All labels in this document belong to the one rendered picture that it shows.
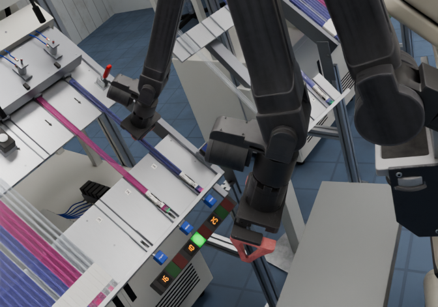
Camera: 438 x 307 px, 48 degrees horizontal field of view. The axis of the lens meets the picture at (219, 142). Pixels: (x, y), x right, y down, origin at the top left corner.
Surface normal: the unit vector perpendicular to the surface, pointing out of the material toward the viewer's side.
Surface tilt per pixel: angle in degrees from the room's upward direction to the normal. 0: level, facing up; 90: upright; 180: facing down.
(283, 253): 0
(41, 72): 43
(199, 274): 90
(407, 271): 0
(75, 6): 90
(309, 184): 0
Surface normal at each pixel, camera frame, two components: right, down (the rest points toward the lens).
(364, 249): -0.31, -0.78
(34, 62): 0.29, -0.47
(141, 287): 0.76, 0.14
